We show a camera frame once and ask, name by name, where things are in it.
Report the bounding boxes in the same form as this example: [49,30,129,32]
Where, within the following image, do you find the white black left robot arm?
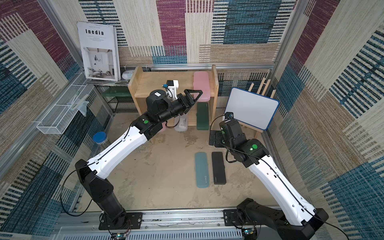
[75,90,203,230]

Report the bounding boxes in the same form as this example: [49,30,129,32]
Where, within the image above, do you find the black mesh wire rack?
[96,86,138,114]

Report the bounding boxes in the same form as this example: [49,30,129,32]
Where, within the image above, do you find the light blue pencil case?
[195,152,210,189]

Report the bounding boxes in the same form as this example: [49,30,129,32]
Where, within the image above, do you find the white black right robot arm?
[209,119,329,240]

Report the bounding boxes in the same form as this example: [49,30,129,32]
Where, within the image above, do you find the white wire basket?
[37,74,94,135]

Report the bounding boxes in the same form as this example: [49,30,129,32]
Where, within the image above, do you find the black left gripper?
[156,89,201,125]

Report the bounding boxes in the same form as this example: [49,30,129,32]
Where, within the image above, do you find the black pencil case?
[212,152,227,185]

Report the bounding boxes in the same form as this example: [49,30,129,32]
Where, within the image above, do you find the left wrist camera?
[162,80,179,101]

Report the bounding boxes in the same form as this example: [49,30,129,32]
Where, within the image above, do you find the dark green pencil case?
[197,102,210,131]

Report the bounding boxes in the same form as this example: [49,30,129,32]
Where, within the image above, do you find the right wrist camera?
[224,112,234,120]

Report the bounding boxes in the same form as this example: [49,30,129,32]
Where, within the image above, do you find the pencil jar with blue lid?
[93,132,110,150]

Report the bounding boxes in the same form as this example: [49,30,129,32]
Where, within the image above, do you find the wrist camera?
[224,112,234,120]
[162,80,179,101]

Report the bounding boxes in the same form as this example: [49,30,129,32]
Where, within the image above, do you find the clear white pencil case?
[174,114,188,132]

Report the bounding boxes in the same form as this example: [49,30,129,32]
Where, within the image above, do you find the pink pencil case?
[193,72,211,102]
[159,122,167,133]

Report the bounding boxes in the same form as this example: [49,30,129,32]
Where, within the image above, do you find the white round device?
[122,70,134,81]

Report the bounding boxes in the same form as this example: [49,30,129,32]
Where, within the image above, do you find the wooden two-tier shelf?
[128,66,219,126]

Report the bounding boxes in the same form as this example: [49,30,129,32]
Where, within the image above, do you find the green folder on rack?
[102,87,132,97]

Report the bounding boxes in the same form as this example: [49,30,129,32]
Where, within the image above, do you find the Inedia magazine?
[77,22,121,82]

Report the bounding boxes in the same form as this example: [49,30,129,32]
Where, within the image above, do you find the small whiteboard on easel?
[225,78,280,137]

